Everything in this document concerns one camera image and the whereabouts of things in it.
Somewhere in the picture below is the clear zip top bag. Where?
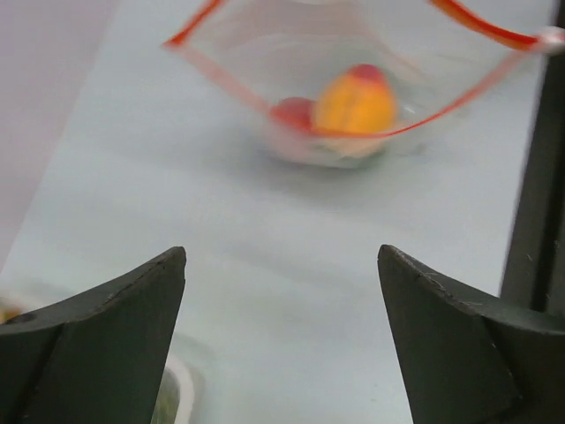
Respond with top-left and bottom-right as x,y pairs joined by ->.
164,1 -> 564,168

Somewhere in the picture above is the white food tray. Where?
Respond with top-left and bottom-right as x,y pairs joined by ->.
150,333 -> 205,424

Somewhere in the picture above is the red bell pepper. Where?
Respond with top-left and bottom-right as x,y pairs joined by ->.
270,96 -> 315,133

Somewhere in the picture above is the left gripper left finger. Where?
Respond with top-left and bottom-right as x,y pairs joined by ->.
1,246 -> 186,423

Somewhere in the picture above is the yellow orange peach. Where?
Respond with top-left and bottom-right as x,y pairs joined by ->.
312,64 -> 398,135

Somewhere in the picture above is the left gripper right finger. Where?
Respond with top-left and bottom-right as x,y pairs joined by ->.
378,245 -> 564,423

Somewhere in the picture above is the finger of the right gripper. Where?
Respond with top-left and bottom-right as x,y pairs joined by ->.
499,0 -> 565,313

